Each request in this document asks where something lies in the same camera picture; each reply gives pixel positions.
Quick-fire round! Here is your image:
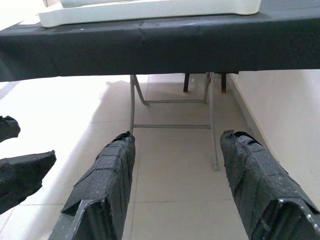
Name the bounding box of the black tablecloth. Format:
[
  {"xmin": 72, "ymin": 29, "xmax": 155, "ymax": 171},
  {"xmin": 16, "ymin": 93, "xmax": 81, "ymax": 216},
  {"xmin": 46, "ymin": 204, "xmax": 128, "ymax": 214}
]
[{"xmin": 0, "ymin": 6, "xmax": 320, "ymax": 83}]

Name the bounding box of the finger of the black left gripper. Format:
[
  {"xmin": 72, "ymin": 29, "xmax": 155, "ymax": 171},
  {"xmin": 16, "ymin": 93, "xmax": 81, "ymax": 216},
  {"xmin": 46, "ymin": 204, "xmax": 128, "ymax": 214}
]
[
  {"xmin": 0, "ymin": 149, "xmax": 57, "ymax": 215},
  {"xmin": 0, "ymin": 115, "xmax": 21, "ymax": 144}
]

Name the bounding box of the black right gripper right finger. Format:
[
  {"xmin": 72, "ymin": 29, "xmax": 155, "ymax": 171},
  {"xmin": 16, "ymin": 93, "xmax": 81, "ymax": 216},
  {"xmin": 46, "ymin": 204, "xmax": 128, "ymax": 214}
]
[{"xmin": 219, "ymin": 129, "xmax": 320, "ymax": 240}]

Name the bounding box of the white plastic table top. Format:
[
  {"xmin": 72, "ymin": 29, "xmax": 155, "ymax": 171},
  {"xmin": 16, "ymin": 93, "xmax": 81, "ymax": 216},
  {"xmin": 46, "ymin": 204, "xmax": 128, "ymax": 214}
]
[{"xmin": 37, "ymin": 0, "xmax": 263, "ymax": 28}]

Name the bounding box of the grey folding table frame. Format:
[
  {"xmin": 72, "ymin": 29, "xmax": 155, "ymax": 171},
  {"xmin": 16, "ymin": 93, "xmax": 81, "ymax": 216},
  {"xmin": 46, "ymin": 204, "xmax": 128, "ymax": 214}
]
[{"xmin": 129, "ymin": 71, "xmax": 221, "ymax": 172}]

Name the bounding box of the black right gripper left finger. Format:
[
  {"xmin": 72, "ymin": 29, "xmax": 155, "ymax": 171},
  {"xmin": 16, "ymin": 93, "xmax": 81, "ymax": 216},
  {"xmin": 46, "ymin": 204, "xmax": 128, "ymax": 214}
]
[{"xmin": 51, "ymin": 131, "xmax": 136, "ymax": 240}]

